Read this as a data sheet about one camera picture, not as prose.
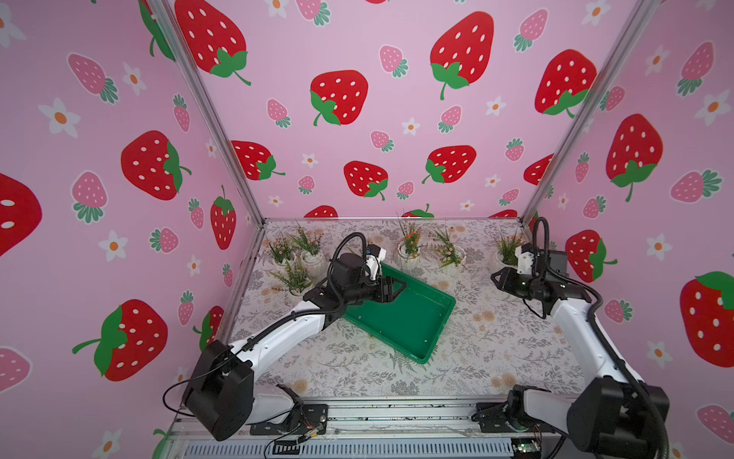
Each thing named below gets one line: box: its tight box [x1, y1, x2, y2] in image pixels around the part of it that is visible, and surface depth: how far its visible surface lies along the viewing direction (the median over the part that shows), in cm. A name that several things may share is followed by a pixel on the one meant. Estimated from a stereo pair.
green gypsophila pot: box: [269, 262, 313, 310], surface depth 92 cm
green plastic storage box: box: [344, 262, 456, 365], surface depth 93 cm
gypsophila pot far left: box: [267, 237, 297, 268], surface depth 100 cm
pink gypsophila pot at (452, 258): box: [431, 228, 468, 278], surface depth 103 cm
